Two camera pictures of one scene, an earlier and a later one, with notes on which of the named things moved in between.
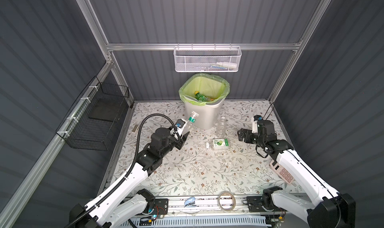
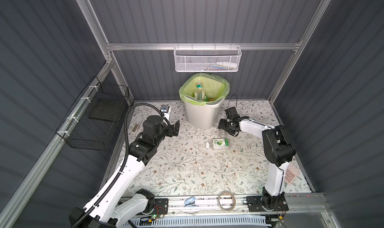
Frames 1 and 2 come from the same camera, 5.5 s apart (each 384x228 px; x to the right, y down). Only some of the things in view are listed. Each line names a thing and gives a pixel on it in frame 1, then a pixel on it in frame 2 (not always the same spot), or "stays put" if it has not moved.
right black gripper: x=241 y=135 -> x=221 y=125
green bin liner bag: x=210 y=85 stays put
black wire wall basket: x=91 y=123 stays put
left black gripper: x=180 y=142 -> x=170 y=132
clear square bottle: x=191 y=122 -> x=199 y=94
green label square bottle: x=220 y=144 stays put
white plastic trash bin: x=209 y=115 stays put
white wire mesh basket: x=207 y=59 stays put
